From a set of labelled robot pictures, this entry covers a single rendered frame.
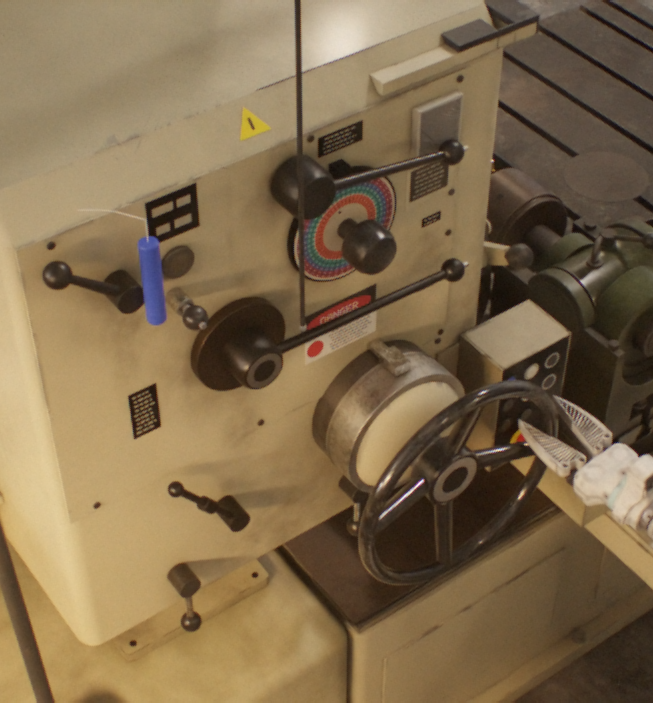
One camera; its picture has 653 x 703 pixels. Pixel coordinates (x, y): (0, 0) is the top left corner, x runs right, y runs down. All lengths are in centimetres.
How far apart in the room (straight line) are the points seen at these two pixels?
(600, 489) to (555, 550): 106
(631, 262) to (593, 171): 72
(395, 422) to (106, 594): 50
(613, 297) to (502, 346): 29
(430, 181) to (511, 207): 63
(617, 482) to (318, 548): 97
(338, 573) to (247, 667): 28
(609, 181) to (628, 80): 44
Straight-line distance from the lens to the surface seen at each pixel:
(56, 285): 162
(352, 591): 278
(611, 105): 344
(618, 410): 252
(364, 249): 182
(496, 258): 221
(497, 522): 221
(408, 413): 206
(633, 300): 242
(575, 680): 345
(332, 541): 286
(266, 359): 184
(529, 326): 226
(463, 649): 309
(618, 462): 206
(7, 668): 276
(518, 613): 316
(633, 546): 284
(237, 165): 173
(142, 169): 169
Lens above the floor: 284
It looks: 43 degrees down
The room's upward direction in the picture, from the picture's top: straight up
